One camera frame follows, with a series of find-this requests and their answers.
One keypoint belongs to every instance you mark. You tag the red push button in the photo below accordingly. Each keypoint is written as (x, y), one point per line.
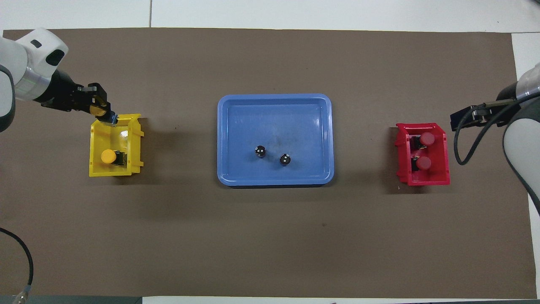
(427, 138)
(424, 163)

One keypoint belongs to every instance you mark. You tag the brown paper mat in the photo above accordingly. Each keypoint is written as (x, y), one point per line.
(270, 236)

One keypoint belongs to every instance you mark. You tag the yellow plastic bin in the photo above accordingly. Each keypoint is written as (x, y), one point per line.
(99, 139)

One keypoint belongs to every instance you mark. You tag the blue plastic tray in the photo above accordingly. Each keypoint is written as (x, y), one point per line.
(253, 122)

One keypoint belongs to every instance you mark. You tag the yellow push button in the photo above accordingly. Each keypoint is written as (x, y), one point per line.
(98, 110)
(108, 157)

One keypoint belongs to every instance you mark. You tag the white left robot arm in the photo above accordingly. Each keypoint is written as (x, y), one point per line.
(17, 63)

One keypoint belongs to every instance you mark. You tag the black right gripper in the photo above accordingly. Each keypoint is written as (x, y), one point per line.
(495, 116)

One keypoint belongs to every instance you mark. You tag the black cylindrical button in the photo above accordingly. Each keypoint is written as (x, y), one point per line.
(285, 159)
(260, 151)

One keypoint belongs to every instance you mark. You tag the red plastic bin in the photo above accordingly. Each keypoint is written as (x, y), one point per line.
(403, 169)

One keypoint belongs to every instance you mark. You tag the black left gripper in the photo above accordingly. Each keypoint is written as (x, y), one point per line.
(65, 95)

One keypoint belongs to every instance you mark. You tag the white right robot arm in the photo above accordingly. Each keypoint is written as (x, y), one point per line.
(519, 139)

